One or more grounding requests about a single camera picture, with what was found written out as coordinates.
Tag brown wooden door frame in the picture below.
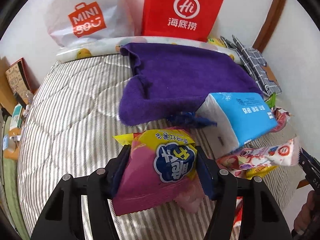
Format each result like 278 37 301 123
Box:
252 0 289 54

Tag person's right hand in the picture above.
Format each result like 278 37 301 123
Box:
293 190 315 232

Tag wooden bedside table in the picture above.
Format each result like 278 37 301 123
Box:
0 89 38 160

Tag long strawberry bear snack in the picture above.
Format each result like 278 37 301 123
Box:
216 137 300 171

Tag brown patterned box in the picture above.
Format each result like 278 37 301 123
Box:
5 58 36 104

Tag pink cartoon snack packet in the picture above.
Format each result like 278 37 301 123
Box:
270 107 292 133

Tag purple towel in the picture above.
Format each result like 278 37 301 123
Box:
119 43 262 126

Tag magenta yellow snack packet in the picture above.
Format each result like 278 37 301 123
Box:
112 127 204 216

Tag fruit print rolled mat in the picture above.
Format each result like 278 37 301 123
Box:
56 36 241 64

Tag green snack packet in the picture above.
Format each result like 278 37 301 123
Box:
265 93 277 109

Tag red white jelly packet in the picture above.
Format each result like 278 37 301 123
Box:
233 197 244 228

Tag red Haidilao paper bag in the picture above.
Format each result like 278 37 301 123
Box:
142 0 223 41

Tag blue tissue pack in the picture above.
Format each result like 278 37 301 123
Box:
196 93 277 159

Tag white Miniso plastic bag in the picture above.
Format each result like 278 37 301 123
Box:
44 0 135 47

